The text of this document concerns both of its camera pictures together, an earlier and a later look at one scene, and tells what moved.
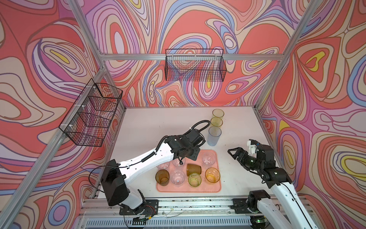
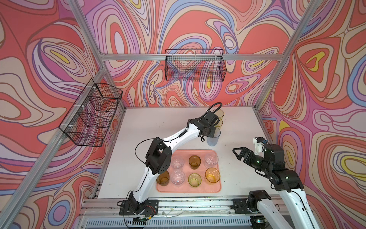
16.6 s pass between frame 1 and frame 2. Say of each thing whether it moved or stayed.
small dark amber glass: moved
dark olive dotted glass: stayed
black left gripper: moved
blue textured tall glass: stayed
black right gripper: moved
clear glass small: stayed
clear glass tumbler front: stayed
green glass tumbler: stayed
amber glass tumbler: stayed
